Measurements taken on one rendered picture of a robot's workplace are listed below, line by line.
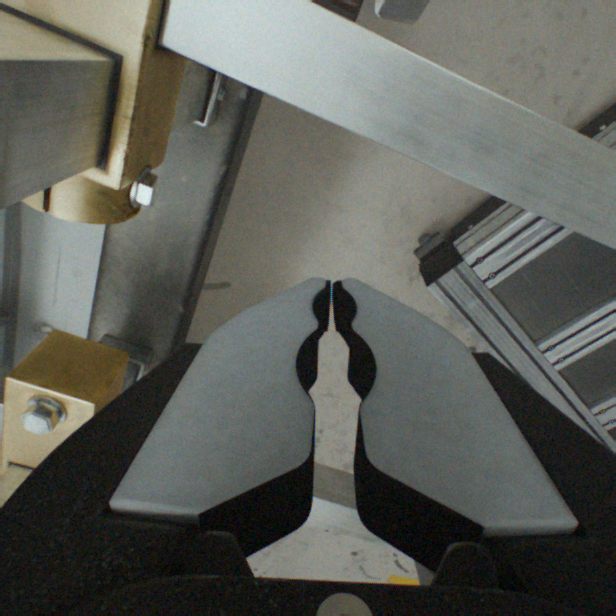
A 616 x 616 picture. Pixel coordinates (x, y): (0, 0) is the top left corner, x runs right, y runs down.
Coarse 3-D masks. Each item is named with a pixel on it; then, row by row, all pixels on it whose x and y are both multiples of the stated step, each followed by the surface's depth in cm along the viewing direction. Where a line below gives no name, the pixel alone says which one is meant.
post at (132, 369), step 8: (128, 368) 37; (136, 368) 37; (128, 376) 36; (136, 376) 38; (128, 384) 36; (8, 472) 26; (16, 472) 26; (24, 472) 27; (0, 480) 26; (8, 480) 26; (16, 480) 26; (0, 488) 25; (8, 488) 26; (16, 488) 26; (0, 496) 25; (8, 496) 25; (0, 504) 25
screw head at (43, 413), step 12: (36, 396) 24; (48, 396) 24; (36, 408) 23; (48, 408) 24; (60, 408) 24; (24, 420) 23; (36, 420) 23; (48, 420) 23; (60, 420) 24; (36, 432) 24
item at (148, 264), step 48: (240, 96) 28; (192, 144) 30; (240, 144) 32; (192, 192) 32; (144, 240) 34; (192, 240) 34; (96, 288) 36; (144, 288) 36; (192, 288) 36; (96, 336) 39; (144, 336) 38
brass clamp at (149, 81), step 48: (0, 0) 13; (48, 0) 13; (96, 0) 13; (144, 0) 13; (96, 48) 13; (144, 48) 13; (144, 96) 15; (144, 144) 16; (48, 192) 16; (96, 192) 16; (144, 192) 18
